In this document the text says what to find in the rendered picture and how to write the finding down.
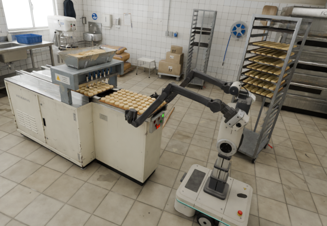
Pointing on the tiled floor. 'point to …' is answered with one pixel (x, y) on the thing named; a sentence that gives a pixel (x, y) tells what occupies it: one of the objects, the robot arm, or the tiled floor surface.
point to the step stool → (147, 64)
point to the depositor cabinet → (53, 119)
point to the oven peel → (268, 10)
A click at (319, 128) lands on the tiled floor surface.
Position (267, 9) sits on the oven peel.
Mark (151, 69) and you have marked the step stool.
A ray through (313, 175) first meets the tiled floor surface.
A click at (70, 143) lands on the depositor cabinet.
